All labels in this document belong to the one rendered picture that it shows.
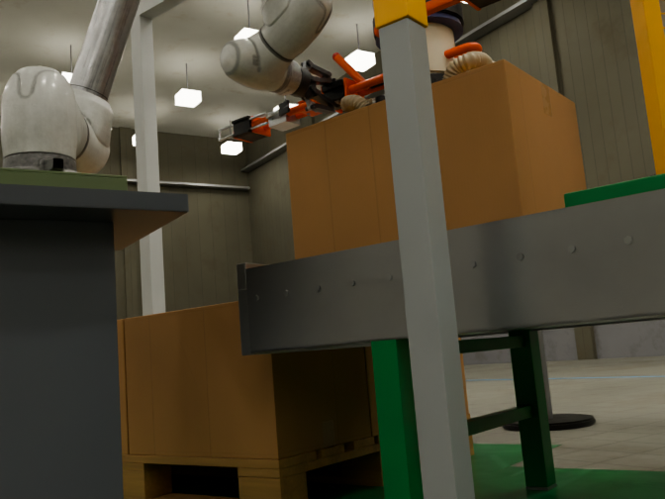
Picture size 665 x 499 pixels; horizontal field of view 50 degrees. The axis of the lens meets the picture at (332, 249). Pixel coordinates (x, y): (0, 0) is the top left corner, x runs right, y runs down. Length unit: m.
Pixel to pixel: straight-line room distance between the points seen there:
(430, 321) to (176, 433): 1.11
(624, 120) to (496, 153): 10.03
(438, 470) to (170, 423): 1.09
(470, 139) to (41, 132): 0.92
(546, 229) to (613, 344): 10.24
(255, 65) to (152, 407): 1.02
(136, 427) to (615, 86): 10.23
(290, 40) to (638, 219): 0.85
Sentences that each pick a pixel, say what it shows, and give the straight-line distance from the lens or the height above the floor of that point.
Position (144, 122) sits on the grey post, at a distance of 5.66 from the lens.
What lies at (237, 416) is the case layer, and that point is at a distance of 1.90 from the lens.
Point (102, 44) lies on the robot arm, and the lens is 1.97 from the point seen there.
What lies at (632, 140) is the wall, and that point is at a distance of 11.36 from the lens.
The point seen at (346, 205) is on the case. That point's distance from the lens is 1.67.
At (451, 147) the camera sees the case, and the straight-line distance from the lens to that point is 1.54.
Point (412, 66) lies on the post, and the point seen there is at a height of 0.84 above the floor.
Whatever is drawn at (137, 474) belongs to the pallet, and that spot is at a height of 0.09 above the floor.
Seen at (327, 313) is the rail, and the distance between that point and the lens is 1.49.
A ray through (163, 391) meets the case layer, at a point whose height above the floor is 0.32.
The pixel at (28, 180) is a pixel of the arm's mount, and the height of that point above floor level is 0.79.
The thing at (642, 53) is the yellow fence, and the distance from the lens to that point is 2.09.
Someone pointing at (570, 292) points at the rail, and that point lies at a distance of 1.23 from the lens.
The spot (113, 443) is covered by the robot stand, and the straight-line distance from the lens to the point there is 1.60.
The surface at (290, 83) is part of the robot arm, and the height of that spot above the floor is 1.04.
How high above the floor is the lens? 0.39
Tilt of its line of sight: 8 degrees up
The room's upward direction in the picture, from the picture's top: 5 degrees counter-clockwise
